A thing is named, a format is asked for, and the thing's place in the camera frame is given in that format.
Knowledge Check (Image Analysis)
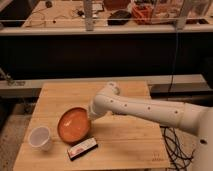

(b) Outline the orange crate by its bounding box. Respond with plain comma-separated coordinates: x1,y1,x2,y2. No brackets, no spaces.
132,4,154,25

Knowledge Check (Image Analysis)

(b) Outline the white plastic cup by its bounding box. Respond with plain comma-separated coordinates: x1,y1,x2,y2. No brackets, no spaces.
28,126,52,151

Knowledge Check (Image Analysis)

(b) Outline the metal clamp bracket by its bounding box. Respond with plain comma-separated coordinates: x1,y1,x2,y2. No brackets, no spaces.
0,67,25,86

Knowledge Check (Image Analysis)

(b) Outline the black hanging cable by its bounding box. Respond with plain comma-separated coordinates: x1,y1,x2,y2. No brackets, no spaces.
168,28,180,93

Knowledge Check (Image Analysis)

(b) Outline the orange ceramic bowl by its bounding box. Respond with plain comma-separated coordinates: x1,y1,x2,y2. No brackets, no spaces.
57,107,90,144

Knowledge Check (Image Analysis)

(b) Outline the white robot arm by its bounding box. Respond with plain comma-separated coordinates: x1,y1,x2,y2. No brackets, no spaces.
88,82,213,171

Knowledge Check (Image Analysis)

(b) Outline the black pouch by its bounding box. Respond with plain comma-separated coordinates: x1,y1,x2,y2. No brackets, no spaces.
107,10,131,26

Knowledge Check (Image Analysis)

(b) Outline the metal frame post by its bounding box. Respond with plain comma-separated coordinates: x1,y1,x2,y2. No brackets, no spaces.
83,0,93,31

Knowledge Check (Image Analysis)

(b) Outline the black cable bundle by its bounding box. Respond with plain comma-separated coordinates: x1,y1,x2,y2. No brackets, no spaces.
161,125,201,171

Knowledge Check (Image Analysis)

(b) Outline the black and white box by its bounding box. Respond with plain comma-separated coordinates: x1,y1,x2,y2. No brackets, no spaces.
67,137,98,161

